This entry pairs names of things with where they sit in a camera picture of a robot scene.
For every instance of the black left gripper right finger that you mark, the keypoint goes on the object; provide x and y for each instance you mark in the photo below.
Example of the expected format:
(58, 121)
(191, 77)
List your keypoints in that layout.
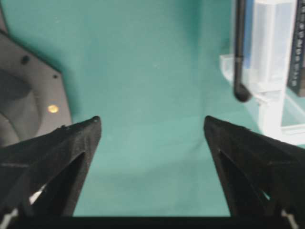
(260, 176)

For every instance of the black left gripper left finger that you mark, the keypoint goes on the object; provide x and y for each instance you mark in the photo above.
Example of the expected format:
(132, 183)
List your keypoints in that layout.
(45, 175)

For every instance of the clear plastic storage case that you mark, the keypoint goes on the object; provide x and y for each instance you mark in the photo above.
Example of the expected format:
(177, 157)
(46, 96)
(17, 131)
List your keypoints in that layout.
(277, 111)

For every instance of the black D435i box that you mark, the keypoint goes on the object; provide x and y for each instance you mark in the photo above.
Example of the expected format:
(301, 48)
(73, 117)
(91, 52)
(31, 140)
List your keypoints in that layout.
(296, 76)

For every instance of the blue liner sheet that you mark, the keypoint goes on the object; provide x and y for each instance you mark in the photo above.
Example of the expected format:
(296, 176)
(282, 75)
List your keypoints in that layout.
(249, 7)

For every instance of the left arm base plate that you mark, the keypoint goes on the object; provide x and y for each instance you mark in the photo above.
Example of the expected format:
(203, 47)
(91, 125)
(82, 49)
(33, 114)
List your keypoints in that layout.
(33, 101)

